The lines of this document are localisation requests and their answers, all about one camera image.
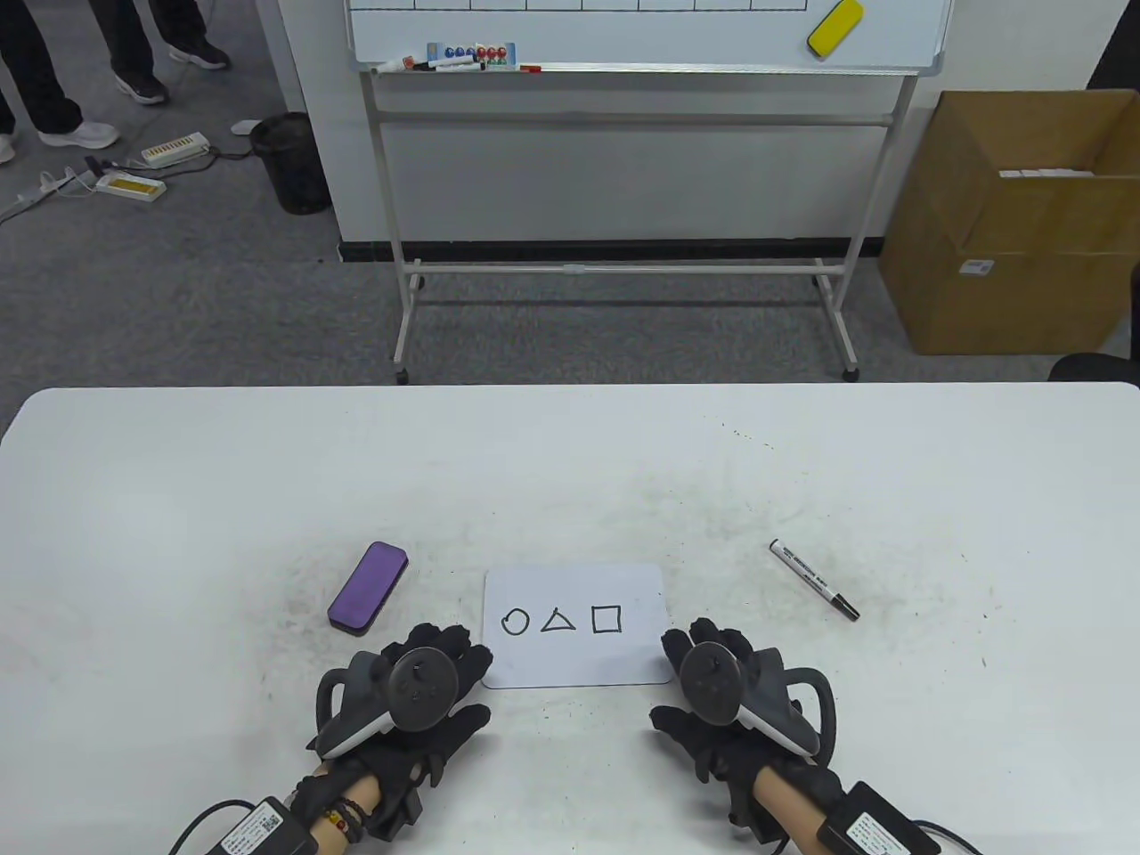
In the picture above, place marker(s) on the person's left hand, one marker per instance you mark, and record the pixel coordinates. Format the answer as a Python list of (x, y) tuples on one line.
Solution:
[(427, 748)]

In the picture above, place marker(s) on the person's right hand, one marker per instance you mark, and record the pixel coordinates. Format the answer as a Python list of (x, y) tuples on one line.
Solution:
[(721, 753)]

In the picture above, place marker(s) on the purple black eraser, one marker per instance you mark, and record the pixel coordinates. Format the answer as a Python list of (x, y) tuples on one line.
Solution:
[(367, 588)]

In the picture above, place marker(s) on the small white whiteboard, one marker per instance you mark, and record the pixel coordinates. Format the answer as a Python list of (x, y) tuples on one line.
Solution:
[(579, 655)]

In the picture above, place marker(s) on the black white labelled marker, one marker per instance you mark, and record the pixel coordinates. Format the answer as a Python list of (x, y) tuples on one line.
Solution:
[(812, 579)]

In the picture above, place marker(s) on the person's left forearm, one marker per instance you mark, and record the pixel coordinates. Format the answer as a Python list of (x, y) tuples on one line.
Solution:
[(356, 788)]

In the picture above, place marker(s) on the person's right forearm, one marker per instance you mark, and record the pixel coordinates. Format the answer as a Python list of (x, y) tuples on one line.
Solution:
[(788, 802)]

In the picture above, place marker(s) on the large standing whiteboard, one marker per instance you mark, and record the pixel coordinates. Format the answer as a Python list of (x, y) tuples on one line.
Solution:
[(623, 36)]

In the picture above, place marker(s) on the black labelled wrist box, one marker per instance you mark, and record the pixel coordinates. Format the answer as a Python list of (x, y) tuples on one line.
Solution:
[(267, 833), (877, 828)]

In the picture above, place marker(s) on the brown cardboard box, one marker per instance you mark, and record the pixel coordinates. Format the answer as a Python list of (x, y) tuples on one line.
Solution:
[(1006, 294)]

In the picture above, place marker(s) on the black mesh trash bin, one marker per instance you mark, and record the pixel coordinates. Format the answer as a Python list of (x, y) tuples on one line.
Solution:
[(289, 165)]

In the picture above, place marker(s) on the white yellow power strip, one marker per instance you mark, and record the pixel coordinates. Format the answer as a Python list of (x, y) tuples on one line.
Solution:
[(129, 185), (174, 149)]

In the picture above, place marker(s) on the small white adapter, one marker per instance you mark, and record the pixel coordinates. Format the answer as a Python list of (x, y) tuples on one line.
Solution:
[(247, 126)]

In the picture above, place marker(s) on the row of small white boxes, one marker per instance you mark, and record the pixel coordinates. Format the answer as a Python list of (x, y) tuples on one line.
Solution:
[(1046, 172)]

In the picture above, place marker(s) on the pack of coloured magnets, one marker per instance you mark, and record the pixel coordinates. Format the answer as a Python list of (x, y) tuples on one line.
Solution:
[(472, 52)]

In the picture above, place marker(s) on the yellow board eraser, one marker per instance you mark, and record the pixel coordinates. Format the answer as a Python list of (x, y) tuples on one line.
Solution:
[(835, 28)]

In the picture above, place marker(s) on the black door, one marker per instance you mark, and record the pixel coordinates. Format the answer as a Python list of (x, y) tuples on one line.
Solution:
[(1120, 44)]

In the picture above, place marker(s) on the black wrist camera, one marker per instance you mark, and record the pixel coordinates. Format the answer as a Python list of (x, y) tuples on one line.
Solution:
[(753, 819), (396, 815)]

